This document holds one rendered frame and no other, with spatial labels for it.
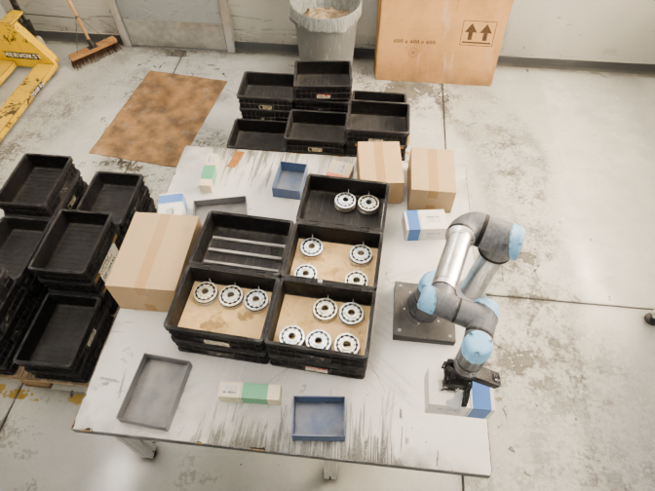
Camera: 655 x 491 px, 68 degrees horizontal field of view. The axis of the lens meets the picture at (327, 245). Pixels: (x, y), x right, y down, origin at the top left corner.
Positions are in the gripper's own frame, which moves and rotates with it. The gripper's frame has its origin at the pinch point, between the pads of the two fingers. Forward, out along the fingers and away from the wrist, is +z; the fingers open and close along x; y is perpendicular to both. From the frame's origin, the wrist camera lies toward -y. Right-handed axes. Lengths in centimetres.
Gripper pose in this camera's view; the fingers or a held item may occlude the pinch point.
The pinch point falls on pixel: (459, 391)
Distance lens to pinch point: 165.5
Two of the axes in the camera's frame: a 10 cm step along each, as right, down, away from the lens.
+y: -9.9, -0.8, 0.7
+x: -1.1, 8.1, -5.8
